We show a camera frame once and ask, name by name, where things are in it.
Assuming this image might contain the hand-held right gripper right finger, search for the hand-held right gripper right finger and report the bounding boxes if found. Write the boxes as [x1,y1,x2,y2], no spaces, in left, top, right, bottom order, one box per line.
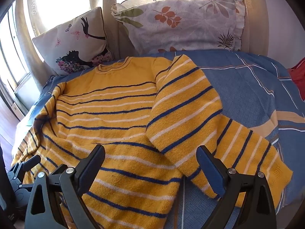
[195,145,278,229]

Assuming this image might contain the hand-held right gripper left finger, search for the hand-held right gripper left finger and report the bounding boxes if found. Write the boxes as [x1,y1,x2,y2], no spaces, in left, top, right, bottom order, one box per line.
[24,144,106,229]

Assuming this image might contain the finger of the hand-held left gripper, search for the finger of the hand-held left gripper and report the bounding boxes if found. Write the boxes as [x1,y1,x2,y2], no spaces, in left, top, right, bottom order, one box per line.
[22,155,42,171]

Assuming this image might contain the yellow striped knit sweater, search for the yellow striped knit sweater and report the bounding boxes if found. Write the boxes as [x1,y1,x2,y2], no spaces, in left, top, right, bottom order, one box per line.
[11,54,293,229]

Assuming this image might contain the blue patterned bed sheet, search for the blue patterned bed sheet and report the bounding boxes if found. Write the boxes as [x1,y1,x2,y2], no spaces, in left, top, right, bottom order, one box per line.
[24,50,305,229]

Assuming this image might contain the window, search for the window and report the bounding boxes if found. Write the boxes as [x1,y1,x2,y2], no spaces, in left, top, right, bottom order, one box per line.
[0,5,31,105]

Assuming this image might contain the butterfly print cushion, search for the butterfly print cushion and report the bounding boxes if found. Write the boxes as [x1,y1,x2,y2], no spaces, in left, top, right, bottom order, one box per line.
[32,7,115,76]

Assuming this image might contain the red cloth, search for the red cloth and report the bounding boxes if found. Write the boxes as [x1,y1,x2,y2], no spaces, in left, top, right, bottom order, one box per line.
[287,57,305,101]

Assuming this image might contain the beige curtain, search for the beige curtain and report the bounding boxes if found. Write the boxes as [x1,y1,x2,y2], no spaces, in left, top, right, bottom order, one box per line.
[14,0,282,96]

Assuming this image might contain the floral ruffled pillow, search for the floral ruffled pillow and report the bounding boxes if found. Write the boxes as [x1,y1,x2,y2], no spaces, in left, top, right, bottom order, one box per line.
[111,0,246,55]

